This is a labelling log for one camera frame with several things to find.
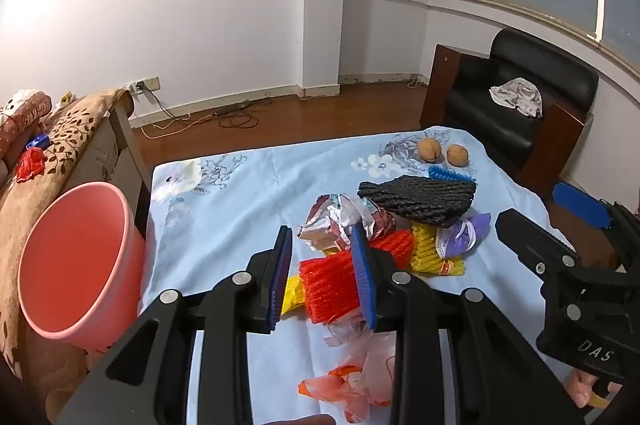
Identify yellow foam net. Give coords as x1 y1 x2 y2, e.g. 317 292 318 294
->
411 225 451 276

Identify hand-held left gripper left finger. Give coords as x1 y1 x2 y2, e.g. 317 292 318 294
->
56 225 296 425

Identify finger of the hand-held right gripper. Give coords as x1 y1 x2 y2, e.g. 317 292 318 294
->
552 182 640 251
496 208 583 287

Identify blue foam net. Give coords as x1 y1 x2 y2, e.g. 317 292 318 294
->
428 166 476 183

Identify clear plastic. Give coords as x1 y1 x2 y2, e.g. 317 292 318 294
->
325 312 376 348

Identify pink plastic bag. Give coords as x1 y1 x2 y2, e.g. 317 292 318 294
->
298 330 401 423

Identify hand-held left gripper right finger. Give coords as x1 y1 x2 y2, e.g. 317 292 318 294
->
350 221 586 425

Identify wooden bed frame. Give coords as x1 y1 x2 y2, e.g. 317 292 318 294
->
107 101 151 216

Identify brown patterned sofa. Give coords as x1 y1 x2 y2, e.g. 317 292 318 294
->
0 90 133 406

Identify light blue floral tablecloth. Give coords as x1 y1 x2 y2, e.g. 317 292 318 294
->
137 127 581 425

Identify purple plastic wrapper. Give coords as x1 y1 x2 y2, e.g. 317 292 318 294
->
435 212 493 256

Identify polka dot quilt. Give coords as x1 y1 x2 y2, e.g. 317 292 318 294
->
0 90 53 156

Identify tangled floor cables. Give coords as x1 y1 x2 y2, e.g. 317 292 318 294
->
140 87 273 138

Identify black foam net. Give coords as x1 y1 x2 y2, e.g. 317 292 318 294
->
357 175 477 228

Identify wall power socket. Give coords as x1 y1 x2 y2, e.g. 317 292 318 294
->
129 76 161 94

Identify black leather armchair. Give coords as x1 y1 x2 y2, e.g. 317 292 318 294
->
420 28 601 206

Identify silver foil wrapper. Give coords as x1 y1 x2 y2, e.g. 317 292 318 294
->
298 192 401 253

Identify white patterned cloth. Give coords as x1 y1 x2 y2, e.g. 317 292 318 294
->
489 79 544 118

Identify pink plastic bucket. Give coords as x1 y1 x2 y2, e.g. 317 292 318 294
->
17 183 147 351

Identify person's right hand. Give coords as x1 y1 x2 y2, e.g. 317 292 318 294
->
564 367 623 409

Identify red foam net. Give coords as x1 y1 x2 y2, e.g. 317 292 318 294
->
299 229 416 325

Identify red snack packet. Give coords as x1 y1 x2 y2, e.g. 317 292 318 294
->
16 148 46 182

